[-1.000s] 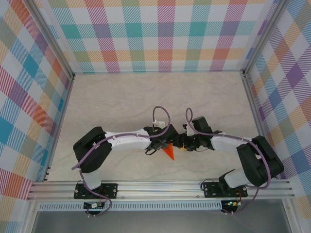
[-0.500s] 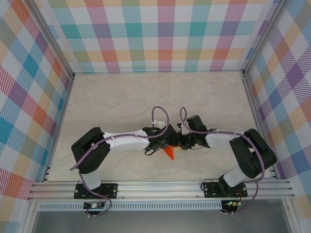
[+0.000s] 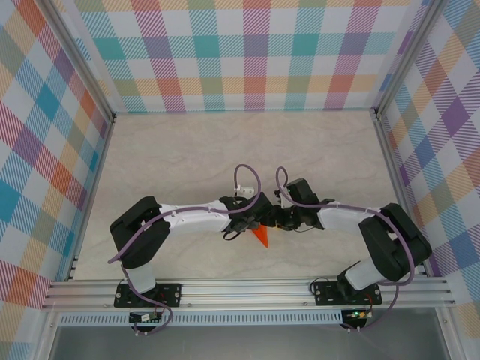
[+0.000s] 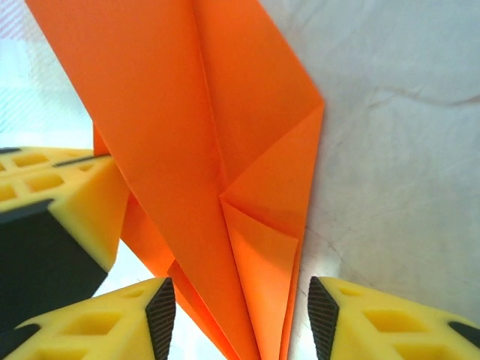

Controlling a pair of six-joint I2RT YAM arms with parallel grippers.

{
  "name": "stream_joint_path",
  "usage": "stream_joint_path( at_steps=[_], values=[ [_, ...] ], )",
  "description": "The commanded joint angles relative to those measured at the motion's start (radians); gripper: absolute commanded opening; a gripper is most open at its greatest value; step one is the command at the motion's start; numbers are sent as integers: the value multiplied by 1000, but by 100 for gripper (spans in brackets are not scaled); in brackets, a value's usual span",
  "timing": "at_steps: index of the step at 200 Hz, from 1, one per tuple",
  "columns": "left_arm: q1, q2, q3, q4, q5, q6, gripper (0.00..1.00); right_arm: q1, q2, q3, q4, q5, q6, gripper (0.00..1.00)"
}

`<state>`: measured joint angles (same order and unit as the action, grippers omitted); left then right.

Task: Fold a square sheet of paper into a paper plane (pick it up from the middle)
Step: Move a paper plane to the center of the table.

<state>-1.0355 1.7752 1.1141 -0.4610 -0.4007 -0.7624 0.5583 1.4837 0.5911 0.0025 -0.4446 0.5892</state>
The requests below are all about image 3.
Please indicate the aluminium frame post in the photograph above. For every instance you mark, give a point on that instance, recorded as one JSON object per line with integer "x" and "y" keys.
{"x": 408, "y": 60}
{"x": 78, "y": 60}

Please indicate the aluminium side rail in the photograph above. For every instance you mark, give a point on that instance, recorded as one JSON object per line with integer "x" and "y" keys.
{"x": 92, "y": 198}
{"x": 401, "y": 198}

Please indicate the orange paper sheet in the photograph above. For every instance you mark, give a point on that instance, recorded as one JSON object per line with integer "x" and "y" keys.
{"x": 262, "y": 238}

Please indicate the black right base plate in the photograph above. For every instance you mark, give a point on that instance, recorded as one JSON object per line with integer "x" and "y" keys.
{"x": 324, "y": 294}

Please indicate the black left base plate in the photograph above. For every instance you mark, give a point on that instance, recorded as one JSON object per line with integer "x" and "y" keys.
{"x": 170, "y": 294}

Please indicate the small circuit board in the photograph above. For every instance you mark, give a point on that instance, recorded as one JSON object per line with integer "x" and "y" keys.
{"x": 144, "y": 318}
{"x": 358, "y": 314}

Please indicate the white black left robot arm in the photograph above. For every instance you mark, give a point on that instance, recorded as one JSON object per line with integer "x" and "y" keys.
{"x": 138, "y": 232}

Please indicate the small right circuit board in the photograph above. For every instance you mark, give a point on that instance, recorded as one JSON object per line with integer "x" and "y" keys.
{"x": 358, "y": 314}

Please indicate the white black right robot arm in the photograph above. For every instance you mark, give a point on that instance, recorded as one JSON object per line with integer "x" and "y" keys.
{"x": 393, "y": 243}

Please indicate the small left circuit board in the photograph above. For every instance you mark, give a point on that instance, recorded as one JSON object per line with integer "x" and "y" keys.
{"x": 144, "y": 318}

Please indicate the long aluminium mounting rail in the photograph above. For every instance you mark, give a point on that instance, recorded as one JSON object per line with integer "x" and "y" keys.
{"x": 243, "y": 292}

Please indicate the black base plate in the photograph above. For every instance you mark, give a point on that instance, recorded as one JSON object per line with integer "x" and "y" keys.
{"x": 170, "y": 294}
{"x": 324, "y": 294}

